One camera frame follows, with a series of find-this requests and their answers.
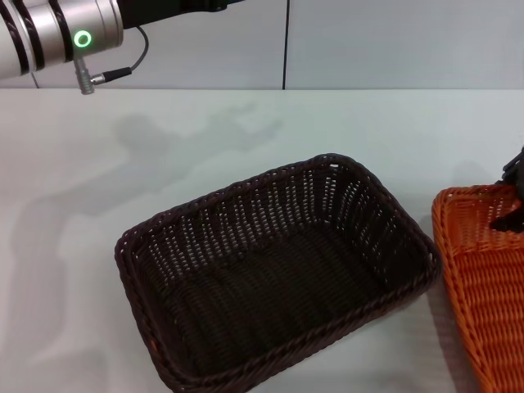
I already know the thin black cable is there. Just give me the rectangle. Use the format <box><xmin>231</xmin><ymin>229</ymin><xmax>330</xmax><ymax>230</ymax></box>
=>
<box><xmin>73</xmin><ymin>25</ymin><xmax>149</xmax><ymax>96</ymax></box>

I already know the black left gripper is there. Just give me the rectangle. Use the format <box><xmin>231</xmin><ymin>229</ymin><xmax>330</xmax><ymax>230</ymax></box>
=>
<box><xmin>120</xmin><ymin>0</ymin><xmax>239</xmax><ymax>30</ymax></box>

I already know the orange wicker basket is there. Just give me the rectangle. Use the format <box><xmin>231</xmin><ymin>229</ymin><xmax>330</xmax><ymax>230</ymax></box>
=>
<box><xmin>431</xmin><ymin>183</ymin><xmax>524</xmax><ymax>393</ymax></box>

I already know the dark brown wicker basket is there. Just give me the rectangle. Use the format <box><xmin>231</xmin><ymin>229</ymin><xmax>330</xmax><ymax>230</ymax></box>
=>
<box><xmin>114</xmin><ymin>152</ymin><xmax>443</xmax><ymax>393</ymax></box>

